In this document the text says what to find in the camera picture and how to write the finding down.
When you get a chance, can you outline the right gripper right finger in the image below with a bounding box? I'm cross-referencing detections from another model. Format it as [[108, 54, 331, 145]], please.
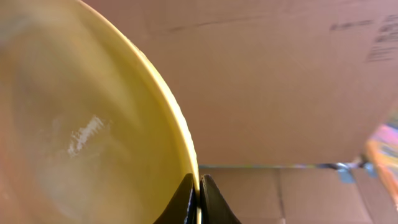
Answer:
[[200, 174, 241, 224]]

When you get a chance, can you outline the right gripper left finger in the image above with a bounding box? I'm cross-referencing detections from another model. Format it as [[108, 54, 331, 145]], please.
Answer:
[[154, 174, 197, 224]]

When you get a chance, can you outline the yellow-green plate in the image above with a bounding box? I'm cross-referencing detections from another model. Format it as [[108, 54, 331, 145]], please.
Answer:
[[1, 1, 199, 223]]

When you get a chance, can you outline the cardboard box wall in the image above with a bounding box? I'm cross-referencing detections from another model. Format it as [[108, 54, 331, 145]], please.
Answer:
[[90, 0, 397, 223]]

